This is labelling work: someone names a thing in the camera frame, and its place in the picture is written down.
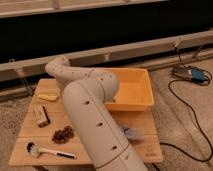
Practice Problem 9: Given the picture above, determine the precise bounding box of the wooden block with black strip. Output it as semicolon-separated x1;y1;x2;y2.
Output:
33;105;50;128

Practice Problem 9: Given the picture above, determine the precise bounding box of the wooden table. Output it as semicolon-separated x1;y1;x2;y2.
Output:
9;79;163;166

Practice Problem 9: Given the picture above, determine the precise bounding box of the yellow banana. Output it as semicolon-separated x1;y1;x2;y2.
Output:
37;94;59;102

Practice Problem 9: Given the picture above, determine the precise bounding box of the blue power device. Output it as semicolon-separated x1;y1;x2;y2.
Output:
172;66;205;83

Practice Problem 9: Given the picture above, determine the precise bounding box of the black cable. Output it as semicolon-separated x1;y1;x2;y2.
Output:
159;46;213;163

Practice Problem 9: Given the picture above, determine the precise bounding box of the brown grape bunch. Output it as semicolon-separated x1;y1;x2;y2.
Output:
52;126;74;144

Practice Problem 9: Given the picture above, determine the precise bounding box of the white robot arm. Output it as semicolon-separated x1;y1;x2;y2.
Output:
45;57;148;171

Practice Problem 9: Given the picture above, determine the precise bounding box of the yellow plastic bin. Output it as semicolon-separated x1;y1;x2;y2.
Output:
99;67;155;112

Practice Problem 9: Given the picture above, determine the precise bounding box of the grey crumpled cloth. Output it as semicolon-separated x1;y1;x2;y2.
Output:
120;126;143;141

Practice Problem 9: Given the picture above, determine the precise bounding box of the white dish brush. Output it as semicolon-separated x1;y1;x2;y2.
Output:
27;142;77;159

